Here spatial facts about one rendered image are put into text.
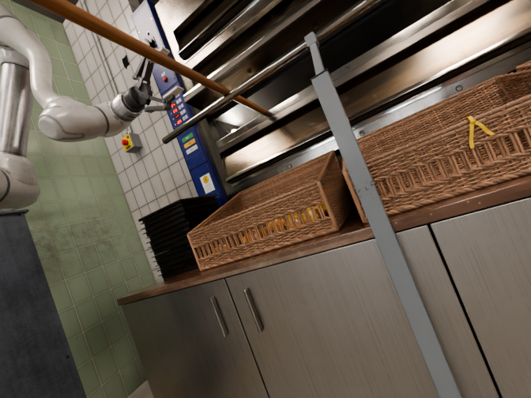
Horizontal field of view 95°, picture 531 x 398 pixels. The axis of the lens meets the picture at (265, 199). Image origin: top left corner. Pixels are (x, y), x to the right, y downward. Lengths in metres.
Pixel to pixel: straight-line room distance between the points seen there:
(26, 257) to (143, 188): 0.97
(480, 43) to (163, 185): 1.70
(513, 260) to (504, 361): 0.22
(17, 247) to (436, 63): 1.59
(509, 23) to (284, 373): 1.39
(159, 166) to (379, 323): 1.51
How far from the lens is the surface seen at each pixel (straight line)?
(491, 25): 1.33
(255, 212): 0.79
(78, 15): 0.68
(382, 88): 1.22
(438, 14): 1.32
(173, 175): 1.69
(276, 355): 0.90
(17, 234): 1.12
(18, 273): 1.09
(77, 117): 0.98
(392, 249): 0.61
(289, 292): 0.77
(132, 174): 1.99
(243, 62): 1.30
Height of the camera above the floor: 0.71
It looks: 3 degrees up
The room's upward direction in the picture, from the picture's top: 21 degrees counter-clockwise
